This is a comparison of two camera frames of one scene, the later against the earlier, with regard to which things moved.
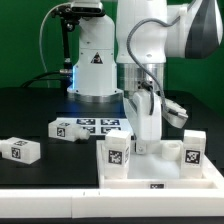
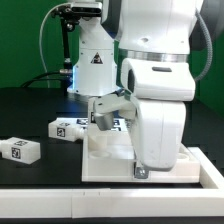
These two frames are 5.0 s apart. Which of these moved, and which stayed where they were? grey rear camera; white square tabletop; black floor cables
Moved: white square tabletop
Stayed: grey rear camera; black floor cables
